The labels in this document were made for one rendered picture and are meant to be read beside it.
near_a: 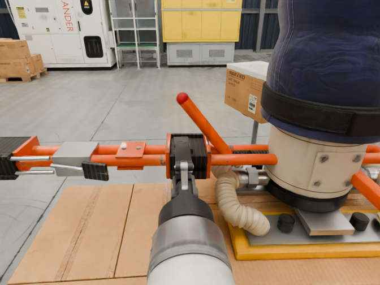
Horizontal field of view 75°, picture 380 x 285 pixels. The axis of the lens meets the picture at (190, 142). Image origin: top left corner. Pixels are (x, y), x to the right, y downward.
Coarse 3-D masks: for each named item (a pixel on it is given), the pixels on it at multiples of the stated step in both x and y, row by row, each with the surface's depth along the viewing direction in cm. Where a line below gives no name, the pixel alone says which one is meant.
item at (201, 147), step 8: (168, 136) 50; (176, 136) 52; (192, 136) 52; (200, 136) 52; (168, 144) 47; (192, 144) 49; (200, 144) 49; (208, 144) 47; (168, 152) 44; (200, 152) 47; (208, 152) 44; (168, 160) 45; (192, 160) 44; (200, 160) 44; (208, 160) 45; (168, 168) 46; (200, 168) 46; (208, 168) 46; (168, 176) 46; (200, 176) 46; (208, 176) 47
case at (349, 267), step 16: (208, 192) 59; (256, 208) 54; (272, 208) 54; (288, 208) 54; (352, 208) 55; (368, 208) 55; (224, 224) 50; (224, 240) 46; (240, 272) 41; (256, 272) 41; (272, 272) 41; (288, 272) 41; (304, 272) 41; (320, 272) 41; (336, 272) 41; (352, 272) 41; (368, 272) 41
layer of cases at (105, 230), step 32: (64, 192) 140; (96, 192) 140; (128, 192) 140; (160, 192) 140; (64, 224) 119; (96, 224) 119; (128, 224) 119; (32, 256) 103; (64, 256) 103; (96, 256) 103; (128, 256) 103
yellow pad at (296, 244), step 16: (272, 224) 47; (288, 224) 44; (352, 224) 46; (368, 224) 47; (240, 240) 44; (256, 240) 44; (272, 240) 44; (288, 240) 44; (304, 240) 44; (320, 240) 44; (336, 240) 44; (352, 240) 44; (368, 240) 44; (240, 256) 42; (256, 256) 42; (272, 256) 42; (288, 256) 42; (304, 256) 43; (320, 256) 43; (336, 256) 43; (352, 256) 43; (368, 256) 43
